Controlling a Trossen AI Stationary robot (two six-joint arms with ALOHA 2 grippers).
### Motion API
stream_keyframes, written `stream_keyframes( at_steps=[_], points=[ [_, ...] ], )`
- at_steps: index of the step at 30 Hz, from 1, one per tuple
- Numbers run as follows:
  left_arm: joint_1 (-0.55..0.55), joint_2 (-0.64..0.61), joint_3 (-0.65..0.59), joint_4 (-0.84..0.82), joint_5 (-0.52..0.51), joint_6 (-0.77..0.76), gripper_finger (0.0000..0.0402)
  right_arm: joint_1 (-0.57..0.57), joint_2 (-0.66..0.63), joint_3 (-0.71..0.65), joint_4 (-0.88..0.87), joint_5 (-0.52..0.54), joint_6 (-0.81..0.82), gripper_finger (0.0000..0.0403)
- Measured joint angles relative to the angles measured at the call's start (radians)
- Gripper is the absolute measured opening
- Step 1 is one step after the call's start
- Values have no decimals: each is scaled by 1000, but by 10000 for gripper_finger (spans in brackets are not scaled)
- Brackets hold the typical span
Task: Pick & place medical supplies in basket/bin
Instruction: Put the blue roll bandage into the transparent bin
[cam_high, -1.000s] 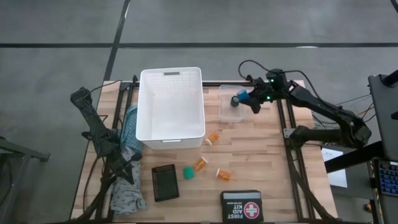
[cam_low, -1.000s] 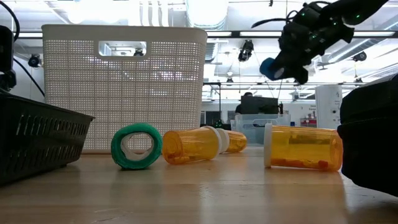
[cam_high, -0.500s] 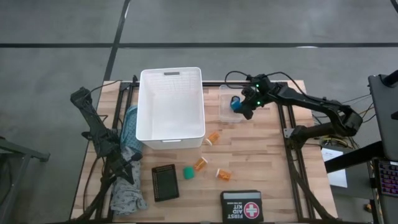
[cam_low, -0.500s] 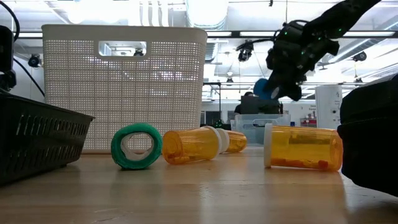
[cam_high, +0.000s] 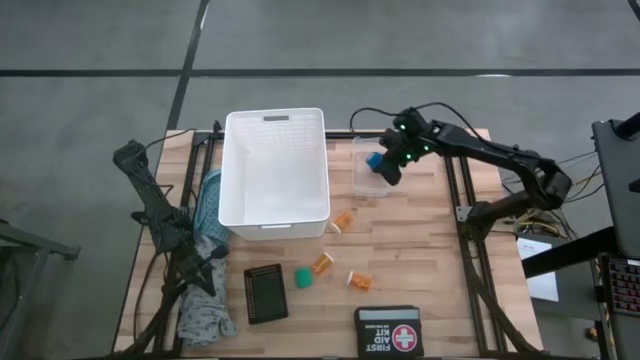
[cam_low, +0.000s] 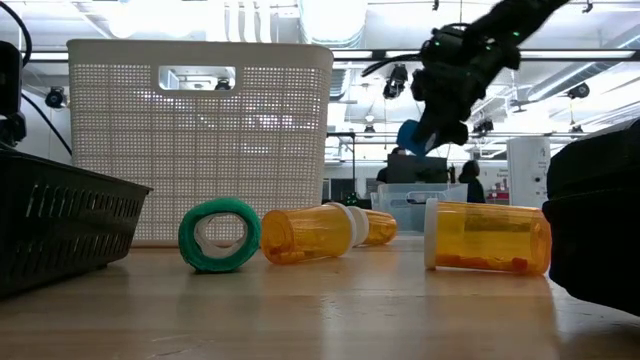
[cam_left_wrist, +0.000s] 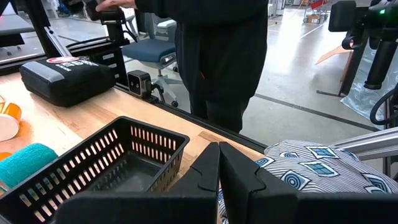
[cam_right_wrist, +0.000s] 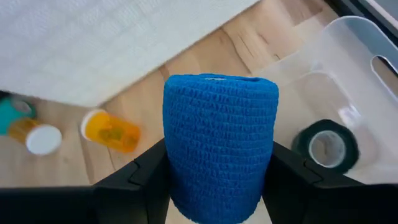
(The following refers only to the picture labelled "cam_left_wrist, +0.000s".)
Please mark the silver aluminium profile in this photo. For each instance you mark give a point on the silver aluminium profile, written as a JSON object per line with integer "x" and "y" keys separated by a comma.
{"x": 367, "y": 143}

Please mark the grey diamond-patterned gown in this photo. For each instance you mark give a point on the grey diamond-patterned gown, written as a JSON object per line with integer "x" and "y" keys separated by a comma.
{"x": 326, "y": 174}

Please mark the black slotted plastic basket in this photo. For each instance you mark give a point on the black slotted plastic basket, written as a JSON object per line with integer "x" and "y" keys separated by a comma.
{"x": 133, "y": 177}

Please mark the clear plastic sheet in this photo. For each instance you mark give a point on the clear plastic sheet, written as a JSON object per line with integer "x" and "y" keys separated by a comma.
{"x": 357, "y": 99}

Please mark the teal bandage roll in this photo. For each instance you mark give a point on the teal bandage roll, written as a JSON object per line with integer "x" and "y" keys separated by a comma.
{"x": 28, "y": 161}

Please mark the black box with white labels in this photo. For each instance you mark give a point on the black box with white labels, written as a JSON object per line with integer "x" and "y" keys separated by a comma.
{"x": 105, "y": 59}

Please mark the black equipment stand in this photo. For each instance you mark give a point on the black equipment stand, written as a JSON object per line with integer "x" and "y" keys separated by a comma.
{"x": 113, "y": 28}

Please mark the black background robot arm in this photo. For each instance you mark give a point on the black background robot arm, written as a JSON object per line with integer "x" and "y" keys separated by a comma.
{"x": 379, "y": 62}

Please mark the blue office chair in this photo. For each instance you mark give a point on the blue office chair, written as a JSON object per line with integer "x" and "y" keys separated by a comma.
{"x": 149, "y": 49}

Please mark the black table-level camera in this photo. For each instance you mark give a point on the black table-level camera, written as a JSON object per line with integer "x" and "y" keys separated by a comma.
{"x": 139, "y": 83}

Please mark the red cart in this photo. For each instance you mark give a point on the red cart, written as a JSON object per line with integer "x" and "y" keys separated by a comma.
{"x": 315, "y": 17}

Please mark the person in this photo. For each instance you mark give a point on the person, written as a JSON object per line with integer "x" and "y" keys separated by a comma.
{"x": 224, "y": 62}

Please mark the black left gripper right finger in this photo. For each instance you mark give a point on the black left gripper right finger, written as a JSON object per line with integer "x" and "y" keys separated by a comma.
{"x": 311, "y": 210}

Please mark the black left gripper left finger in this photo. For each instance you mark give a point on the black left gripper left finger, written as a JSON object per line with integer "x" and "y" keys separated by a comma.
{"x": 155, "y": 208}

